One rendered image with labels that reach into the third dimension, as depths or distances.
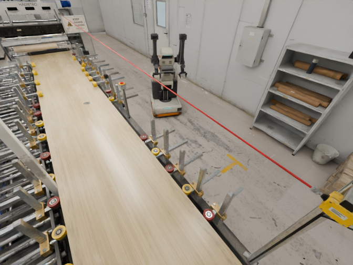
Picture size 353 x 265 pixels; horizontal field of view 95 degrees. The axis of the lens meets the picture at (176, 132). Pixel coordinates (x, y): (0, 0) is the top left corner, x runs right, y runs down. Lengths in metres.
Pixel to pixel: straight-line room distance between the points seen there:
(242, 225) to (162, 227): 1.33
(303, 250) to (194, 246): 1.61
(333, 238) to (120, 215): 2.43
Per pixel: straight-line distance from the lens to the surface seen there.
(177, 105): 3.47
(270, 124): 3.77
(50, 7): 5.29
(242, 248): 1.55
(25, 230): 1.38
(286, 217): 2.69
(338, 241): 2.92
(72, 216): 1.48
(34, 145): 2.25
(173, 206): 1.33
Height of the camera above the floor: 2.12
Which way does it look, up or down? 42 degrees down
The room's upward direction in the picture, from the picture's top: 2 degrees clockwise
